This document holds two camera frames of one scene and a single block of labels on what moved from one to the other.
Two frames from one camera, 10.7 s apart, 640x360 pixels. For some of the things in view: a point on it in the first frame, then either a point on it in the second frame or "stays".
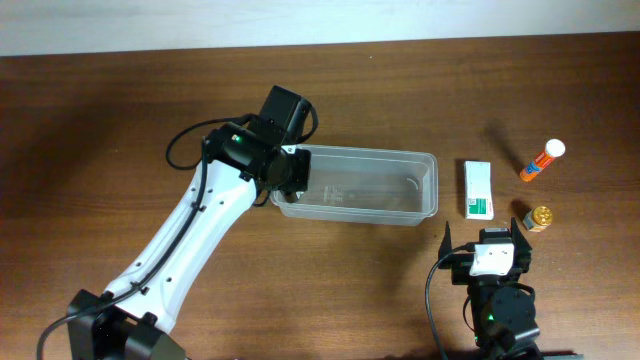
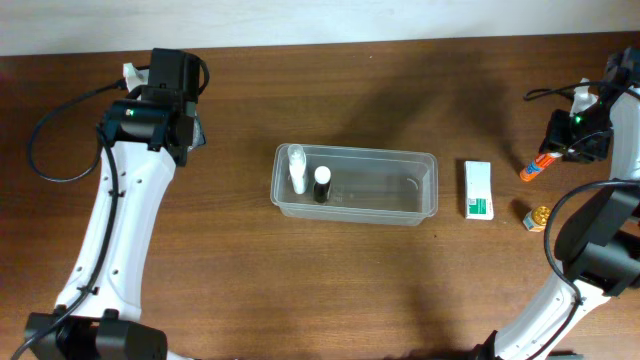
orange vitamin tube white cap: [554, 149] stays
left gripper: [301, 170] -> [185, 132]
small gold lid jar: [538, 218] stays
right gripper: [459, 261] -> [558, 138]
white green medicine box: [478, 190] stays
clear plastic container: [366, 185] stays
